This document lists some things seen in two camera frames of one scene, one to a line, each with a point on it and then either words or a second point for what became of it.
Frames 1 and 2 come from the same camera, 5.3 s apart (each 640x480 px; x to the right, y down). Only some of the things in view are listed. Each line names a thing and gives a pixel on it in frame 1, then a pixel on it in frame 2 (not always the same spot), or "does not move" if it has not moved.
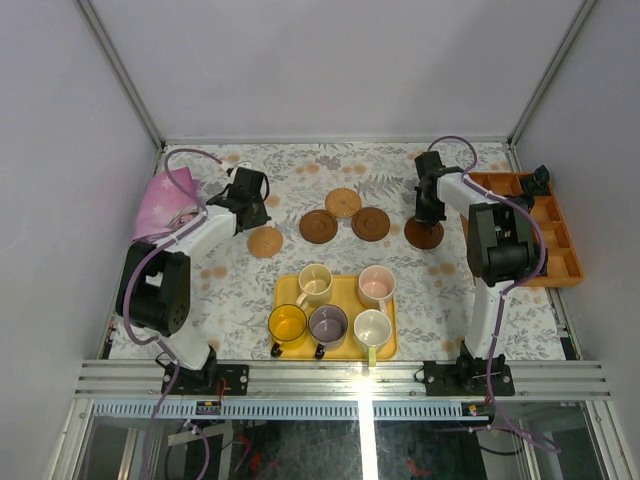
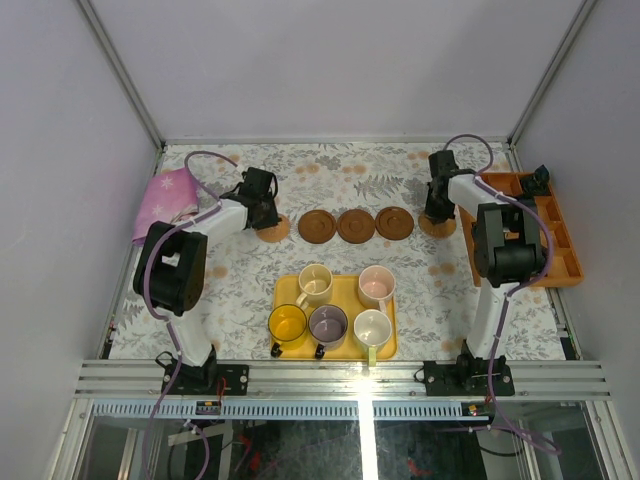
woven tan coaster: (343, 202) → (443, 229)
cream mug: (316, 285) does not move
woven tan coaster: (264, 241) → (276, 233)
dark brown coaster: (370, 224) → (355, 226)
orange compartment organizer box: (563, 262) does not move
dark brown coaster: (318, 226) does not move
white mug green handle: (372, 330) does not move
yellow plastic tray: (343, 324) does not move
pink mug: (376, 284) does not move
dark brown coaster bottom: (423, 235) → (394, 223)
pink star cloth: (162, 201) does not move
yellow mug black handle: (287, 326) does not move
